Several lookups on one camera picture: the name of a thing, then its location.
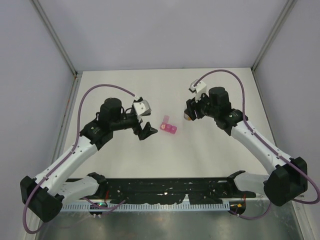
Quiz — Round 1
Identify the aluminium frame rail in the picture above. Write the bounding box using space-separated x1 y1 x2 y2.
249 189 306 202

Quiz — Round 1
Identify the aluminium corner post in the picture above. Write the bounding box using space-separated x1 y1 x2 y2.
251 0 297 73
31 0 79 77

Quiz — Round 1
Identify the white slotted cable duct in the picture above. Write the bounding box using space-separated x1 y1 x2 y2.
61 201 230 213

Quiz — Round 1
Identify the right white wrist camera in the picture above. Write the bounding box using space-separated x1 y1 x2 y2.
188 79 207 103

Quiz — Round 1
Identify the white pill bottle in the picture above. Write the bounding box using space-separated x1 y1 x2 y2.
183 111 192 121

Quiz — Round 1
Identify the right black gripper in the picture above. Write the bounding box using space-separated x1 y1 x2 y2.
185 90 219 121

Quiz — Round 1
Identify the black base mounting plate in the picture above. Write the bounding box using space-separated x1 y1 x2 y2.
94 177 258 205

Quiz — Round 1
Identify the left side aluminium rail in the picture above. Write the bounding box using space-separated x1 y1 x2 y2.
49 72 83 164

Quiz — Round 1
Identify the pink weekly pill organizer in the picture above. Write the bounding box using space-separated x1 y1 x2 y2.
159 115 178 135

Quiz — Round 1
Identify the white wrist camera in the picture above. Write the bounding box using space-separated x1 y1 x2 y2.
132 96 152 122
188 79 207 103

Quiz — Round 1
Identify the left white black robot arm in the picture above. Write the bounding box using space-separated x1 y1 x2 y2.
20 98 158 223

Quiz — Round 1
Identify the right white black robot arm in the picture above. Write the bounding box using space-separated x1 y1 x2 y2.
184 86 308 207

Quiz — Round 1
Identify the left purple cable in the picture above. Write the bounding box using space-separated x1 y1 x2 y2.
22 84 138 235

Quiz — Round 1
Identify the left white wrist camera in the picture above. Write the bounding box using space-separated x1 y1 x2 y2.
132 96 152 122

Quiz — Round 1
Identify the left aluminium corner post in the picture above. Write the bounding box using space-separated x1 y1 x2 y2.
31 0 79 77

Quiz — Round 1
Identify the right aluminium corner post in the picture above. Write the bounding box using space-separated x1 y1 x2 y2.
251 0 297 73

